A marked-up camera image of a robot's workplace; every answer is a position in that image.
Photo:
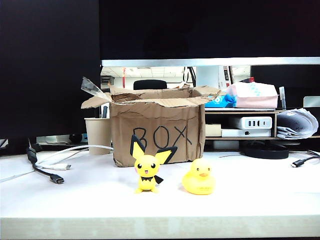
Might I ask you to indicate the brown cardboard box marked BOX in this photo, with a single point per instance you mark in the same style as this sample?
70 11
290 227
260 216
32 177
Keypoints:
162 117

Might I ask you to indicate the small beige box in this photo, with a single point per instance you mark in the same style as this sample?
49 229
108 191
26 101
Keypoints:
213 130

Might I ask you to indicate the black office chair back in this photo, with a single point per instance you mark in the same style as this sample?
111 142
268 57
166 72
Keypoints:
150 85

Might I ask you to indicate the yellow Pichu figure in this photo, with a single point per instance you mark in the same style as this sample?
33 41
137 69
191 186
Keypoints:
147 171

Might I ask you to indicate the red hanging ornament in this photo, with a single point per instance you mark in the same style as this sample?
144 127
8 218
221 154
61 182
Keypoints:
124 75

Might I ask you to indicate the blue tissue pack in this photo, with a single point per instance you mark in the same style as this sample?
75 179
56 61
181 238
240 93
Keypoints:
220 100

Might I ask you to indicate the beige paper cup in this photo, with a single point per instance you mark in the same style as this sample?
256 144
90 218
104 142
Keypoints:
98 135

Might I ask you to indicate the yellow rubber duck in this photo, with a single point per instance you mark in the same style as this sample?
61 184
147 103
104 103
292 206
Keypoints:
198 184

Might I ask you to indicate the clear tape strip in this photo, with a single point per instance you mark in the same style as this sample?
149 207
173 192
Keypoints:
92 87

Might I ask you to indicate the wooden desk shelf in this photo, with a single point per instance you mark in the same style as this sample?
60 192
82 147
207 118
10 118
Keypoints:
240 112

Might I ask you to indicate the white Mac mini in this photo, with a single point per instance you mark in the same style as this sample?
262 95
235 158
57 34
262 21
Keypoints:
245 133

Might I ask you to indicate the black ball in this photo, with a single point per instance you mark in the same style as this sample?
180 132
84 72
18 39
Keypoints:
75 138

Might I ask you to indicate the white multiport charger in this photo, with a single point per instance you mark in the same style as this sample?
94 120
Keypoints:
255 123

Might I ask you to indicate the large black monitor silver edge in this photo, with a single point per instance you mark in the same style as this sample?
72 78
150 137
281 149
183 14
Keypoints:
200 30

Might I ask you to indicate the pink tissue pack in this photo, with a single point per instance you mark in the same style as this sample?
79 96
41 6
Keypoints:
257 100

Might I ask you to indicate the white power strip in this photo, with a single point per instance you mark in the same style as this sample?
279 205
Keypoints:
52 139

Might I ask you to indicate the small clear spray bottle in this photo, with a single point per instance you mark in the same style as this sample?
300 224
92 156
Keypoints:
282 97

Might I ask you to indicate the stack of curled papers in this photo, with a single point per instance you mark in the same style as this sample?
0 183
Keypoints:
295 122

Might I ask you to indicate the dark background monitor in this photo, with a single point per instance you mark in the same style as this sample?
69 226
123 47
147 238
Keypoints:
295 80

